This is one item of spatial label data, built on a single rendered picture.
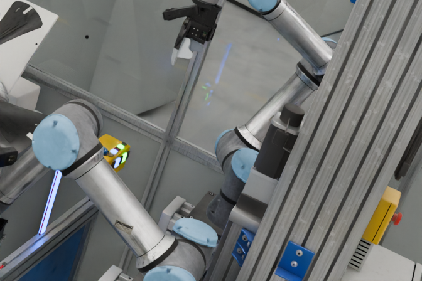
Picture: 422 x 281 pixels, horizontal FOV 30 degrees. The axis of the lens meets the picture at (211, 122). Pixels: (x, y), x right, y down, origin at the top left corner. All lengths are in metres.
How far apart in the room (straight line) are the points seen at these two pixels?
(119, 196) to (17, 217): 1.68
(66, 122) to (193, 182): 1.28
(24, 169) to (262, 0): 0.77
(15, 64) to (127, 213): 1.02
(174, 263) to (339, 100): 0.55
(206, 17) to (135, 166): 0.97
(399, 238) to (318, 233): 2.77
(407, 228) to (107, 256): 2.07
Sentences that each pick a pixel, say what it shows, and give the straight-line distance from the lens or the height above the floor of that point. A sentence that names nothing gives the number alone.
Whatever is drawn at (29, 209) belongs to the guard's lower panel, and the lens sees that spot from 3.43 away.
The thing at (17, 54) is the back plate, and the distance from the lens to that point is 2.73.
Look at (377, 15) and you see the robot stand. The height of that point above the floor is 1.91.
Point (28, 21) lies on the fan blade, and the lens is 2.47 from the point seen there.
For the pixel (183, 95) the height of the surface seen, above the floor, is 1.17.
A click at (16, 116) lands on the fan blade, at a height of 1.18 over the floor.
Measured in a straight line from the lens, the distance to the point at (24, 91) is 3.07.
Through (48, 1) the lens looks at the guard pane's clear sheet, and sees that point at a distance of 3.11.
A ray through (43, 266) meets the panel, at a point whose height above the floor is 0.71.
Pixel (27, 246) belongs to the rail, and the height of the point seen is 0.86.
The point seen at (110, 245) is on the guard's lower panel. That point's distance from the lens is 3.30.
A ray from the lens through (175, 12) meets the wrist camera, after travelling 2.32.
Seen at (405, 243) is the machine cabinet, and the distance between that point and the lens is 4.81.
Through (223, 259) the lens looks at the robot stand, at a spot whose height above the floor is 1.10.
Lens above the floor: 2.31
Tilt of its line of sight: 24 degrees down
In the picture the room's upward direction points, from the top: 20 degrees clockwise
